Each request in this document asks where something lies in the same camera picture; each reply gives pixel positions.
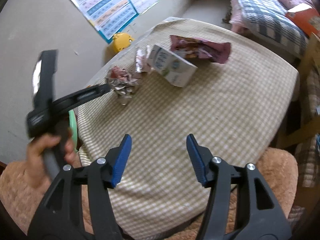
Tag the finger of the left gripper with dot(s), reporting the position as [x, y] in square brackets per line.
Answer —
[71, 101]

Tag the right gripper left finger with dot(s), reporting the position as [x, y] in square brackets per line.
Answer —
[77, 204]

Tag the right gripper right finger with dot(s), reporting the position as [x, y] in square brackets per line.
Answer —
[258, 213]

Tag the silver red wrapper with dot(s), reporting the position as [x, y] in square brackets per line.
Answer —
[123, 83]

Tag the white milk carton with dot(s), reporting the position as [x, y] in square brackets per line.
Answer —
[176, 70]

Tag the purple snack bag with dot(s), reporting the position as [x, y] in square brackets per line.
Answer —
[194, 48]

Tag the white pink pocky wrapper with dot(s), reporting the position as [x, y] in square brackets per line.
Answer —
[142, 55]

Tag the green red trash bin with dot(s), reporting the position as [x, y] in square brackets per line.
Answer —
[74, 128]

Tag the person left hand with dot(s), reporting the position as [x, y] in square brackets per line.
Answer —
[35, 172]

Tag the yellow duck toy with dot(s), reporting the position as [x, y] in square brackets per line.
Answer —
[120, 41]

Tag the wooden chair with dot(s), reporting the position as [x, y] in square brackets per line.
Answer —
[300, 129]

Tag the pinyin alphabet poster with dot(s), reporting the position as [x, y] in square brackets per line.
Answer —
[107, 17]

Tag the checkered beige tablecloth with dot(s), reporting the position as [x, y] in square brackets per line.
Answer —
[234, 109]

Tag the brown shoe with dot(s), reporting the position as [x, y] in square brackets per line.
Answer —
[227, 16]

